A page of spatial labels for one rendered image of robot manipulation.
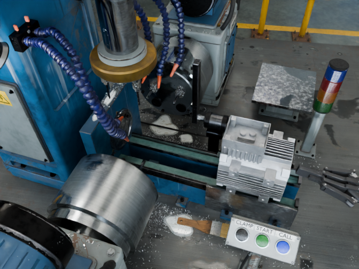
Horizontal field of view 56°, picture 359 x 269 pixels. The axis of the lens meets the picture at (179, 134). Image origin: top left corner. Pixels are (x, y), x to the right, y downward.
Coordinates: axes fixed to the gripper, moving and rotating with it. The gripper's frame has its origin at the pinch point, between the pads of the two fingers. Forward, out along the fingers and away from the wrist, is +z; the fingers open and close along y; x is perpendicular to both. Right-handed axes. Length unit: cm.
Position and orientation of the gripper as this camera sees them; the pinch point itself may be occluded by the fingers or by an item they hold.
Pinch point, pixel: (309, 173)
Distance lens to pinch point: 108.4
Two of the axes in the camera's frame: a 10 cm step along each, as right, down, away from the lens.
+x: -1.1, 6.4, 7.6
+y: -3.2, 7.0, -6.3
